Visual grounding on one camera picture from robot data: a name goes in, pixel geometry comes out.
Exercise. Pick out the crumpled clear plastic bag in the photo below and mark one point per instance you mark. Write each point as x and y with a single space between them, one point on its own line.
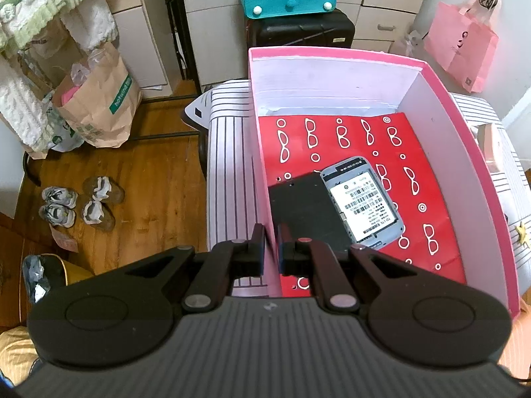
408 41

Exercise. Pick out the brown shoe with paper stuffing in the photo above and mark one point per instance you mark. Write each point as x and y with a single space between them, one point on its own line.
97 215

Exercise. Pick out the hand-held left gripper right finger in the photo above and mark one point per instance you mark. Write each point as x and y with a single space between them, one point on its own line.
283 251

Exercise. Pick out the grey portable router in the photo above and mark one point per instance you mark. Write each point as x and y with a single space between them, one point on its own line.
365 207

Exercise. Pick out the black flat cover plate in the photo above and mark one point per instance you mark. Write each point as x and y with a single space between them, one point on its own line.
298 203

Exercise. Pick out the yellow striped cloth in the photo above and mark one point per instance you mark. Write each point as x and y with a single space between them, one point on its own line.
18 352

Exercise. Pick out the pink storage box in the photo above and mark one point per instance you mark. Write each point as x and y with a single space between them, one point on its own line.
332 83

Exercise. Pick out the red glasses-print paper sheet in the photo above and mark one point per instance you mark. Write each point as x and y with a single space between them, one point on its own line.
435 174

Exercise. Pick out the brown paper bag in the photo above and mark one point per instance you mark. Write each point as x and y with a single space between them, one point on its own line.
103 103

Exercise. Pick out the striped table cloth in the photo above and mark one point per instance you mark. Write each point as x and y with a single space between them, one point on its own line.
228 153

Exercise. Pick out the white wardrobe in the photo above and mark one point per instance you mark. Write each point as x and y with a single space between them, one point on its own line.
215 16

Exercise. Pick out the cream knitted sweater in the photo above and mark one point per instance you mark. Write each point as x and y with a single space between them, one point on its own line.
29 4

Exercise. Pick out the crumpled grey plastic wrapper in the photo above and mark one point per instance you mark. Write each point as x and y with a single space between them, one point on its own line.
35 277

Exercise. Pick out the pair of brown shoes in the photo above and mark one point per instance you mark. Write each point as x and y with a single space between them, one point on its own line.
103 188

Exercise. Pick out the black hard-shell suitcase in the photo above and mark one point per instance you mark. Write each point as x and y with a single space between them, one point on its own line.
303 29

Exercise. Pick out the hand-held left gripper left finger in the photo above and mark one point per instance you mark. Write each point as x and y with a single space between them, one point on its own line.
259 246

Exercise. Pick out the grey sneaker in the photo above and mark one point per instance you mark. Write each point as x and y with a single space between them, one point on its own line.
56 214
60 196

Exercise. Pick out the black metal clothes rack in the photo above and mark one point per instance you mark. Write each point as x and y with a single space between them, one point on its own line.
172 29

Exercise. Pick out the pink paper shopping bag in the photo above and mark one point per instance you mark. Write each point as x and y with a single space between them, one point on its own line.
460 49

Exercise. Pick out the white and green plastic bag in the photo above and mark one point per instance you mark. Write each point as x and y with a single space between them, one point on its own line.
62 137

